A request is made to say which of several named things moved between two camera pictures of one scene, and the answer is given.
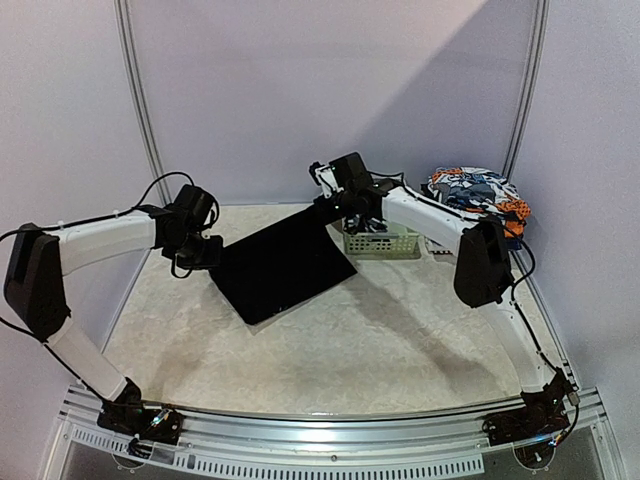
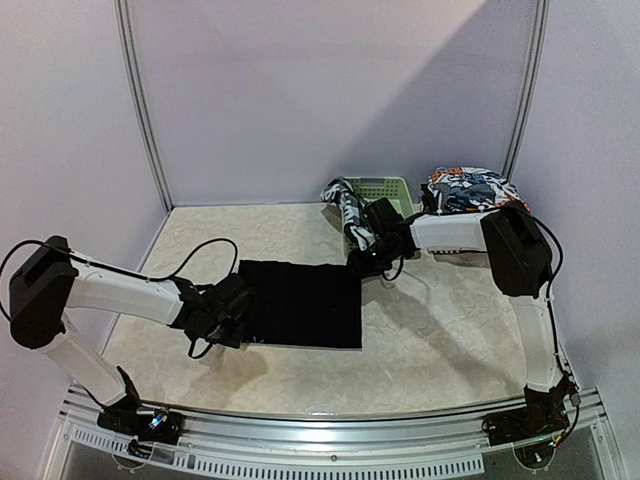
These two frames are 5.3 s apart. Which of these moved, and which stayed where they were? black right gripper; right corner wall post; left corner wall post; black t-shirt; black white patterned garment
Moved: black t-shirt; black white patterned garment; black right gripper
Stayed: left corner wall post; right corner wall post
